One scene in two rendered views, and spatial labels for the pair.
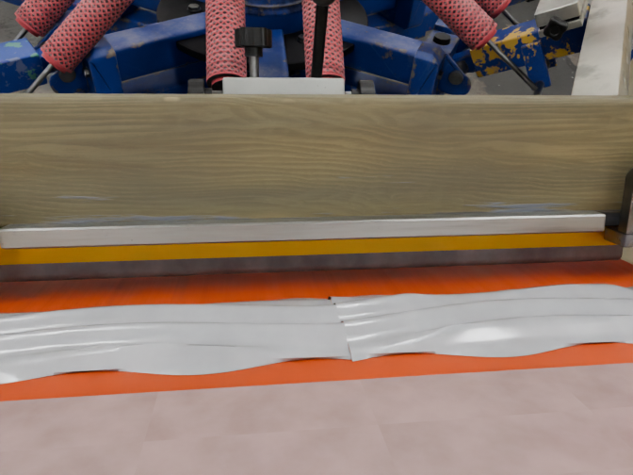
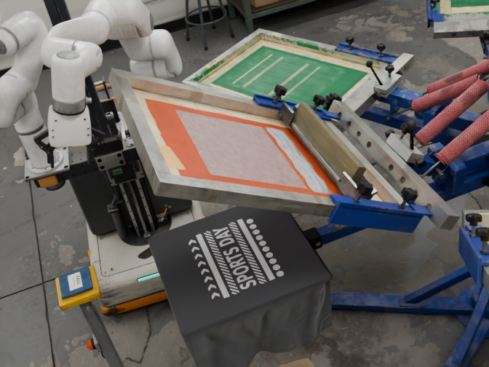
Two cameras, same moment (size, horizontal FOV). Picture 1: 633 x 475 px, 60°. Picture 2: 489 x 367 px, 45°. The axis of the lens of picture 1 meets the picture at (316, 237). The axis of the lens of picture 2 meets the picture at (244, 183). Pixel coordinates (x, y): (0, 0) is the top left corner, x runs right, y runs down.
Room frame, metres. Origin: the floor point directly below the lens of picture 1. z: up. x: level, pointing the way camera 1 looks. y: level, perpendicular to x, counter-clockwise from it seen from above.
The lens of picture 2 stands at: (-0.11, -1.39, 2.34)
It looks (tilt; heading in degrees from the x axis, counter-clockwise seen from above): 40 degrees down; 86
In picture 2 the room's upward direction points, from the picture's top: 10 degrees counter-clockwise
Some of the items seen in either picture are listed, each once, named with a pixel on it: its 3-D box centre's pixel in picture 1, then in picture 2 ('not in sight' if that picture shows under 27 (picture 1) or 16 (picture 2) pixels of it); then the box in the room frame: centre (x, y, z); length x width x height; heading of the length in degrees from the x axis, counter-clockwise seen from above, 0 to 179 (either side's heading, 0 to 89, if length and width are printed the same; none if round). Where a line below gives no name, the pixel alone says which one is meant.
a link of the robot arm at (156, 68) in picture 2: not in sight; (151, 73); (-0.24, 0.46, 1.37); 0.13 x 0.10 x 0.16; 167
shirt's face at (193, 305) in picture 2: not in sight; (234, 255); (-0.10, -0.06, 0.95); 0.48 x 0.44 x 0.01; 10
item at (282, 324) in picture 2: not in sight; (268, 342); (-0.05, -0.26, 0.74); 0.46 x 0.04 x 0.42; 10
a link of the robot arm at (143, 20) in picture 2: not in sight; (119, 20); (-0.27, 0.23, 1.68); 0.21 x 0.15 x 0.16; 77
